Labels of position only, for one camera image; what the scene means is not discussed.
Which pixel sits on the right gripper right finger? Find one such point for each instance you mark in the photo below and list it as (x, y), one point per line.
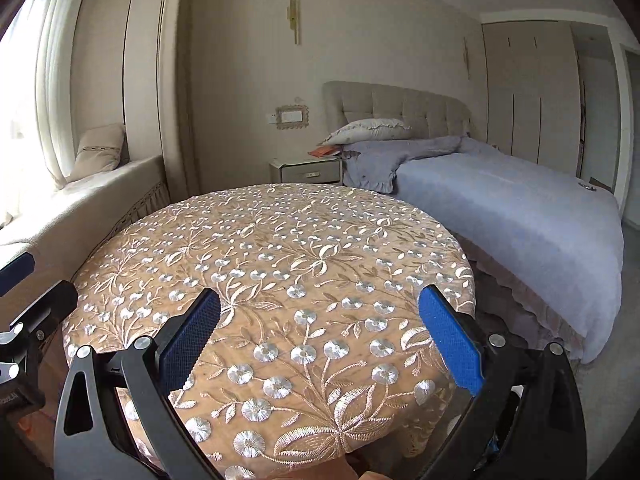
(525, 418)

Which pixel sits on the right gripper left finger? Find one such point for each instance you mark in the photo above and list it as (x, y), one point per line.
(92, 439)

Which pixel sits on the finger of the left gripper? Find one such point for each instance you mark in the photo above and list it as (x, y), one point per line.
(41, 319)
(16, 271)

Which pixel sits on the person's hand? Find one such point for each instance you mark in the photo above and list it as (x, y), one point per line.
(372, 475)

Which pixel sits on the beige window seat sofa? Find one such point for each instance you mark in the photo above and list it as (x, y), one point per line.
(64, 230)

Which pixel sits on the beige cushion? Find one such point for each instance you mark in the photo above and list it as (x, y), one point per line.
(99, 150)

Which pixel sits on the bed with lavender cover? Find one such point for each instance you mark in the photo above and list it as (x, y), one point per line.
(552, 239)

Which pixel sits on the embroidered beige tablecloth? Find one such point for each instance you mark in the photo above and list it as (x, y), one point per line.
(319, 350)

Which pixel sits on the white curtain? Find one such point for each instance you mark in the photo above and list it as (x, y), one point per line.
(46, 30)

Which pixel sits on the orange item on nightstand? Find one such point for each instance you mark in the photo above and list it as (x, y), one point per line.
(325, 151)

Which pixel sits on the beige wardrobe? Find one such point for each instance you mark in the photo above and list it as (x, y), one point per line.
(553, 97)

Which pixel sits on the grey bedside table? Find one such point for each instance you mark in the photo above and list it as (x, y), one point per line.
(326, 170)

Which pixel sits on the white ruffled pillow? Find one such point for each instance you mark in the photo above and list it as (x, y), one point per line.
(370, 129)

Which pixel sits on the framed wall switch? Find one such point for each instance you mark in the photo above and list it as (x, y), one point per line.
(292, 116)

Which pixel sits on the gold wall lamp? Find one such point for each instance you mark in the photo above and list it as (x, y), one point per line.
(293, 12)

